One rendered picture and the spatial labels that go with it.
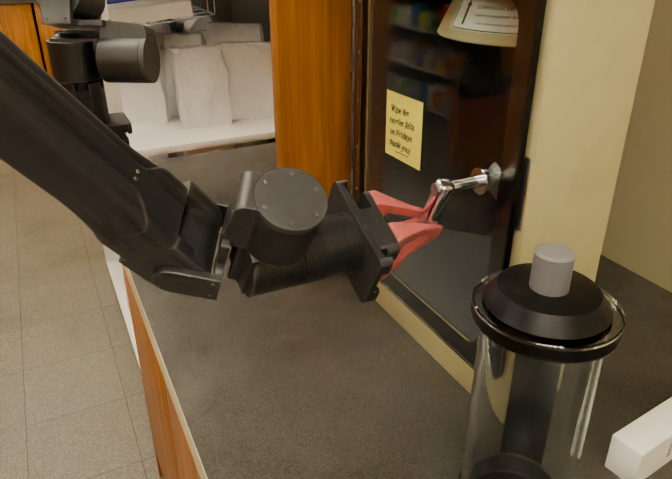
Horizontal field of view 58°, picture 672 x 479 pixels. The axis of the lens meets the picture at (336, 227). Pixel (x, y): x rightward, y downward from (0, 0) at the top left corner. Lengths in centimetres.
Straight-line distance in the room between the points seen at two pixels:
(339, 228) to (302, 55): 34
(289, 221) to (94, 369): 200
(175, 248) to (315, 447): 28
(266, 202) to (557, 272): 21
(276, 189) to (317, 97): 39
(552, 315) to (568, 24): 24
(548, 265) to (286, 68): 48
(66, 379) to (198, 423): 172
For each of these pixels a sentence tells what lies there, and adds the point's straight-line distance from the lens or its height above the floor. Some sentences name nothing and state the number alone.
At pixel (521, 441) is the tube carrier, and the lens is 50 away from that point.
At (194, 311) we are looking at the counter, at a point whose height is 94.
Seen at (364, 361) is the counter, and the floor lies 94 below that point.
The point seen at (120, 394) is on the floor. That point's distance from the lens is 227.
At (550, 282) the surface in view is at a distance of 46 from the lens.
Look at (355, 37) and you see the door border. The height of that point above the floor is 130.
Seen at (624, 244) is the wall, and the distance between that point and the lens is 109.
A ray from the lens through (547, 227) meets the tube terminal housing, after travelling 60.
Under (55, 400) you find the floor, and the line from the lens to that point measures 232.
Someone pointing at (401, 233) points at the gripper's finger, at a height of 117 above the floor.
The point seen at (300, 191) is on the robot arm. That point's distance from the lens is 46.
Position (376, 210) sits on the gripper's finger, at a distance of 56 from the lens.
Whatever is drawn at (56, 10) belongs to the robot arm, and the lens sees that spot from 81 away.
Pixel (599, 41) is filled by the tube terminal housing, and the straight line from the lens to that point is 57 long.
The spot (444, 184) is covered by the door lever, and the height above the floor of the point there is 121.
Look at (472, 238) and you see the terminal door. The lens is 63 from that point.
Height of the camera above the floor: 141
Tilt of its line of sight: 26 degrees down
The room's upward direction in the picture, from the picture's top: straight up
